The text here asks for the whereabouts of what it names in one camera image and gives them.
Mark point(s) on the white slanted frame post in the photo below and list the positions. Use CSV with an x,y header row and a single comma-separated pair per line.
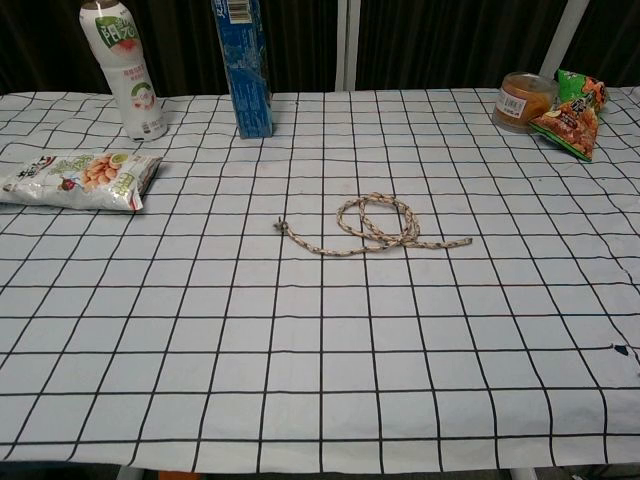
x,y
562,35

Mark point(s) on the tall blue carton box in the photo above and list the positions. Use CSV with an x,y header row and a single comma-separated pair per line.
x,y
248,70

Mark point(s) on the white peanut snack bag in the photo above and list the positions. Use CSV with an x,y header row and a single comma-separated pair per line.
x,y
80,180

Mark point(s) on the white black grid tablecloth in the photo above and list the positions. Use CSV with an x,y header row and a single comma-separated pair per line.
x,y
320,325

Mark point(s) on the clear round plastic container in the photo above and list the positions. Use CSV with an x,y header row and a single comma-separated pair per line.
x,y
520,102

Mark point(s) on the white vertical frame post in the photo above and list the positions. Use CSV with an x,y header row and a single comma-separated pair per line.
x,y
347,45

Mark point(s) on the green orange snack bag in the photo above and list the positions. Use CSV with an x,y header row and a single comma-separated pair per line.
x,y
575,122

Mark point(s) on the dark curtain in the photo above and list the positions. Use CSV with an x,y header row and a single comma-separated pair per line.
x,y
450,40

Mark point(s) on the white green drink bottle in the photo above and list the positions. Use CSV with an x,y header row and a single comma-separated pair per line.
x,y
131,75

